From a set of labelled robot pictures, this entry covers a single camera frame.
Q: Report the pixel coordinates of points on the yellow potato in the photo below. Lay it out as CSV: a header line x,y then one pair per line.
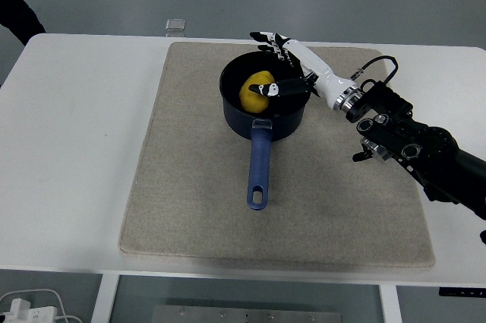
x,y
252,100

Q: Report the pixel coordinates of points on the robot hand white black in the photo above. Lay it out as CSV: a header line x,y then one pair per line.
x,y
324,78

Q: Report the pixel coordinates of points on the small clear square box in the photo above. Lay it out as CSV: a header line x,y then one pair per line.
x,y
175,24

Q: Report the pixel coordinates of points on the white power strip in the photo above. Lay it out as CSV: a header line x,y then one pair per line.
x,y
26,313

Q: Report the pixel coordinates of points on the black table control panel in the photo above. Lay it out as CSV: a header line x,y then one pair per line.
x,y
461,292

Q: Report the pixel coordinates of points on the white table leg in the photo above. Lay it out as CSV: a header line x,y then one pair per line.
x,y
391,304
104,298

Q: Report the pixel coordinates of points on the beige felt mat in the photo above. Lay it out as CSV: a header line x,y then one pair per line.
x,y
212,205

